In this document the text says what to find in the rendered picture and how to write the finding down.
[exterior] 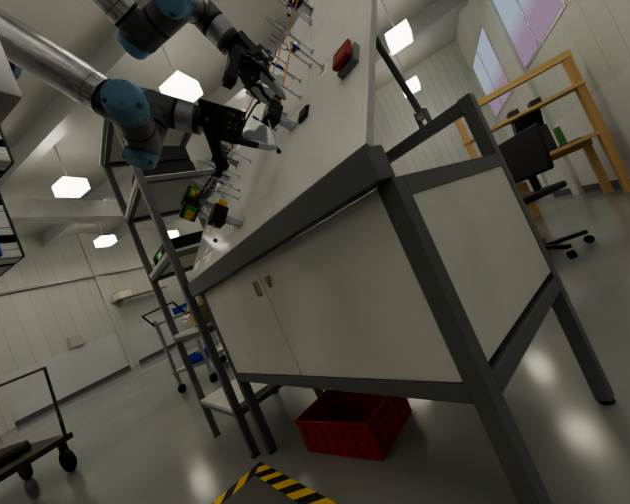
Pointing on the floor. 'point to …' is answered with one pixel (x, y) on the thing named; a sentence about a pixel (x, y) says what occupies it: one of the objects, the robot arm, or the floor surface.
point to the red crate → (353, 424)
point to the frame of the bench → (458, 335)
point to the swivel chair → (529, 138)
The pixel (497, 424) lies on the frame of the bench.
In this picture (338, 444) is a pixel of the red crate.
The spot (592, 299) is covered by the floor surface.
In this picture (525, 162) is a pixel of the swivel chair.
